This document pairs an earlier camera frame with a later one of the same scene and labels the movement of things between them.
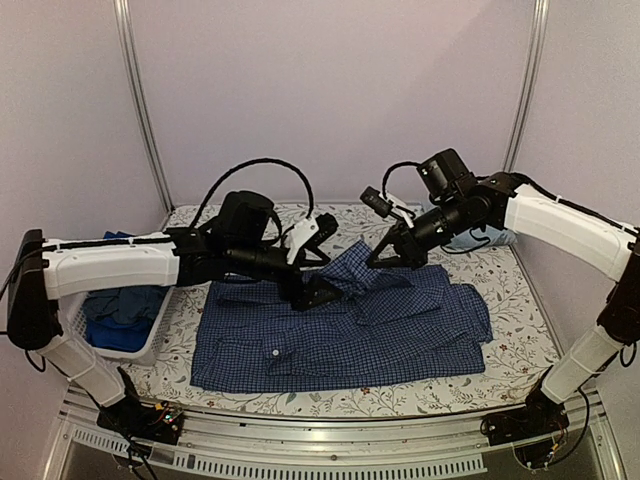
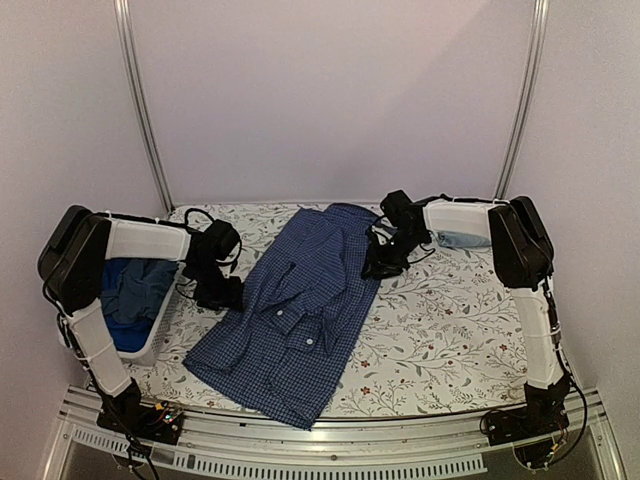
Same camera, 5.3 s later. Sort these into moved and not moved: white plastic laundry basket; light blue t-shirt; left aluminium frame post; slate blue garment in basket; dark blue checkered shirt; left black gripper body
Moved: left black gripper body; dark blue checkered shirt
Not moved: slate blue garment in basket; light blue t-shirt; left aluminium frame post; white plastic laundry basket
